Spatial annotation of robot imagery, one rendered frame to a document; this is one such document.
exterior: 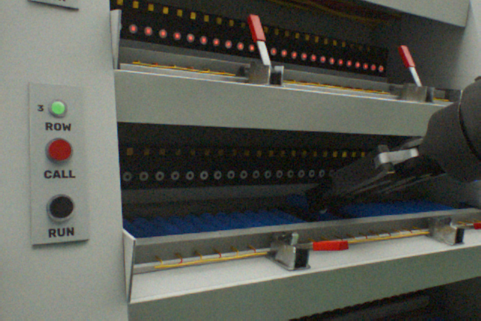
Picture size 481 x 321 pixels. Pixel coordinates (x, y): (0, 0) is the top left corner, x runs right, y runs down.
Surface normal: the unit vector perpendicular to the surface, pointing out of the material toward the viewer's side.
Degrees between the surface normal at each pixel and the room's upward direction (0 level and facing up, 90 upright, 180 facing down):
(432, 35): 90
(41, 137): 90
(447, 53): 90
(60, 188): 90
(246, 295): 113
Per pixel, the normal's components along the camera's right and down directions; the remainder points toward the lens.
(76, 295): 0.54, -0.25
